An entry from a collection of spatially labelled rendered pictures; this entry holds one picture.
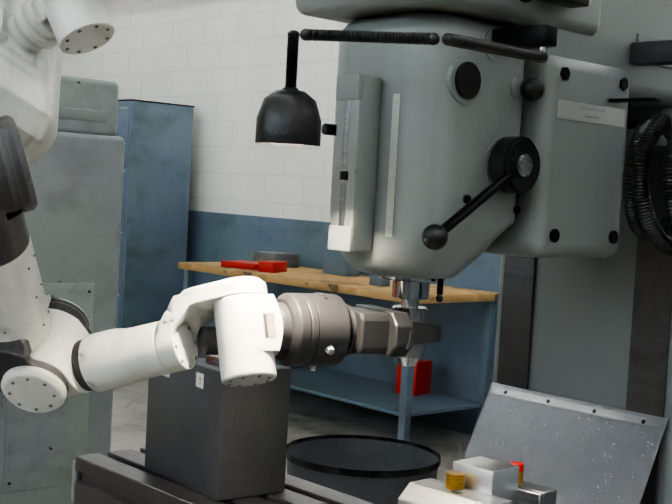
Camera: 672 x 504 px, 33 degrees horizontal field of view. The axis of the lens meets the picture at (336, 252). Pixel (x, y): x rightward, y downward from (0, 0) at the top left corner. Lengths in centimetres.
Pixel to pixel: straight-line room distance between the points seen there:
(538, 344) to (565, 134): 43
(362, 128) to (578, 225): 33
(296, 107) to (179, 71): 814
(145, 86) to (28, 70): 838
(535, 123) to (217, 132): 748
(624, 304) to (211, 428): 62
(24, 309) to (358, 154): 43
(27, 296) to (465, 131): 55
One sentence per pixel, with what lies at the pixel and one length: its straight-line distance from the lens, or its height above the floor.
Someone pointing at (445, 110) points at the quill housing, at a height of 151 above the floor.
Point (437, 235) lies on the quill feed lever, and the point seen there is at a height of 137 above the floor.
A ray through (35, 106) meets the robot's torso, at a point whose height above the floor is 149.
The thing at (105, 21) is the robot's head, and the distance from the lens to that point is 135.
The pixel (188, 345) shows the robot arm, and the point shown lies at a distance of 140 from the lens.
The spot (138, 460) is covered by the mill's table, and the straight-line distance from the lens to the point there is 191.
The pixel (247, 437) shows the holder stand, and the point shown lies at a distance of 169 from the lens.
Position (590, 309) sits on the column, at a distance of 175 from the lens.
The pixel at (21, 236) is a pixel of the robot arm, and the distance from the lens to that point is 132.
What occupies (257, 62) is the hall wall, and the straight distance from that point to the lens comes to 858.
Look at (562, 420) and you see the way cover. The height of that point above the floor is 109.
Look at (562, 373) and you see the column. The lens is 179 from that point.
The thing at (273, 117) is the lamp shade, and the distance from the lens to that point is 125.
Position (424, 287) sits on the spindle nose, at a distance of 145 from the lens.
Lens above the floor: 141
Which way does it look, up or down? 3 degrees down
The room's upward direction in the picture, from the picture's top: 3 degrees clockwise
